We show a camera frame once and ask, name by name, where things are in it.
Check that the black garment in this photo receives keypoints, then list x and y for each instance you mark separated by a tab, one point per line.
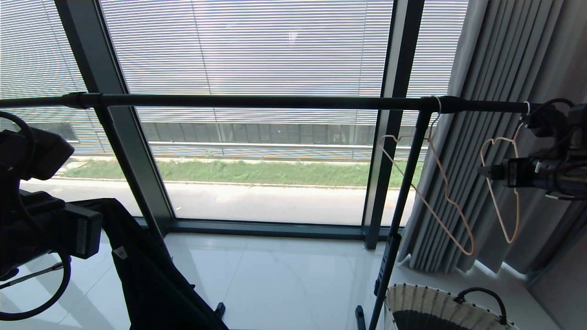
151	275

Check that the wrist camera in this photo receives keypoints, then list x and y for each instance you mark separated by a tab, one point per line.
41	153
545	123

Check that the pink clothes hanger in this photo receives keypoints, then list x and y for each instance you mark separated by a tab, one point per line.
471	247
509	240

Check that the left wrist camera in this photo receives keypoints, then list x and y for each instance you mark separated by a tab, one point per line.
41	153

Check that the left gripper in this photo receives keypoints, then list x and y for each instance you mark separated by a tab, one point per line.
69	233

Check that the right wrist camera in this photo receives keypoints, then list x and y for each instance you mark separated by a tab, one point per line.
545	123

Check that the black clothes rack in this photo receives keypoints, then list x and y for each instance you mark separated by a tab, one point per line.
275	101

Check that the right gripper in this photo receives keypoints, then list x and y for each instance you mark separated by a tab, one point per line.
520	173

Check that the white laundry basket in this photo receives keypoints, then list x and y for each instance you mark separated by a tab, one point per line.
422	302

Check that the beige curtain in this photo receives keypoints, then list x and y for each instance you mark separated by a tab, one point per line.
504	55

